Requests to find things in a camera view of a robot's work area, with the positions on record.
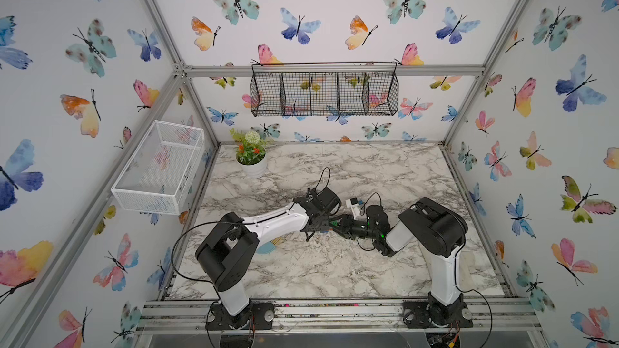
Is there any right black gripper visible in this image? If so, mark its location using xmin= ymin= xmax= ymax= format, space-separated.
xmin=330 ymin=214 xmax=378 ymax=242

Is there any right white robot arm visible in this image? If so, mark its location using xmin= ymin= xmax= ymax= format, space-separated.
xmin=329 ymin=197 xmax=467 ymax=307

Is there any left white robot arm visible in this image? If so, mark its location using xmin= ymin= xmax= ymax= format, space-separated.
xmin=195 ymin=188 xmax=342 ymax=317

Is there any white flower pot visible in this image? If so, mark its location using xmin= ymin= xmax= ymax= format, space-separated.
xmin=240 ymin=156 xmax=268 ymax=179

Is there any green artificial plant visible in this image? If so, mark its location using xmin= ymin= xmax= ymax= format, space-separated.
xmin=229 ymin=129 xmax=269 ymax=166

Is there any white mesh basket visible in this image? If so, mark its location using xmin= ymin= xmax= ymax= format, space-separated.
xmin=111 ymin=120 xmax=205 ymax=215

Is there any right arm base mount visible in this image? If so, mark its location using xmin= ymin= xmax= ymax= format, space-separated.
xmin=402 ymin=293 xmax=473 ymax=329

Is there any black wire basket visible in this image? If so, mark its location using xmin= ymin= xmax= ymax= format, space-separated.
xmin=244 ymin=62 xmax=400 ymax=118

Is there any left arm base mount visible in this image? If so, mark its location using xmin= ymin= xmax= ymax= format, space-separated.
xmin=206 ymin=302 xmax=275 ymax=331

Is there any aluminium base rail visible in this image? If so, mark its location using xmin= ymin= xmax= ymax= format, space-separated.
xmin=137 ymin=297 xmax=542 ymax=335

